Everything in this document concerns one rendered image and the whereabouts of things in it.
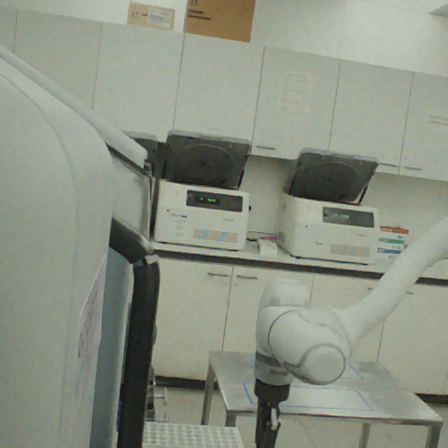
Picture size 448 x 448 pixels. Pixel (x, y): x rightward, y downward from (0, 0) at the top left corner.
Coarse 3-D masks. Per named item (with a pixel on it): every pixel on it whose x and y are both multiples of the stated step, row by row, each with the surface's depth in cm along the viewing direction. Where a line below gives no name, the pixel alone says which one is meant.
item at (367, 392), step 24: (216, 360) 179; (240, 360) 182; (240, 384) 162; (336, 384) 171; (360, 384) 173; (384, 384) 176; (240, 408) 146; (288, 408) 149; (312, 408) 151; (336, 408) 153; (360, 408) 155; (384, 408) 157; (408, 408) 159; (432, 432) 154
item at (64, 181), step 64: (0, 64) 11; (0, 128) 7; (64, 128) 9; (0, 192) 7; (64, 192) 7; (0, 256) 7; (64, 256) 8; (0, 320) 7; (64, 320) 8; (0, 384) 7; (64, 384) 9
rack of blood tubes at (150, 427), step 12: (144, 432) 118; (156, 432) 118; (168, 432) 118; (180, 432) 120; (192, 432) 120; (204, 432) 121; (216, 432) 122; (228, 432) 122; (144, 444) 112; (156, 444) 113; (168, 444) 113; (180, 444) 115; (192, 444) 115; (204, 444) 115; (216, 444) 116; (228, 444) 117; (240, 444) 117
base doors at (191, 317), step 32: (160, 288) 346; (192, 288) 348; (224, 288) 350; (256, 288) 354; (320, 288) 359; (352, 288) 362; (416, 288) 368; (160, 320) 348; (192, 320) 350; (224, 320) 352; (256, 320) 356; (384, 320) 368; (416, 320) 371; (160, 352) 351; (192, 352) 353; (384, 352) 370; (416, 352) 374; (416, 384) 377
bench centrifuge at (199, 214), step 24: (168, 144) 360; (192, 144) 361; (216, 144) 361; (240, 144) 359; (168, 168) 383; (192, 168) 382; (216, 168) 382; (240, 168) 381; (168, 192) 345; (192, 192) 348; (216, 192) 351; (240, 192) 355; (168, 216) 342; (192, 216) 344; (216, 216) 346; (240, 216) 348; (168, 240) 344; (192, 240) 346; (216, 240) 348; (240, 240) 350
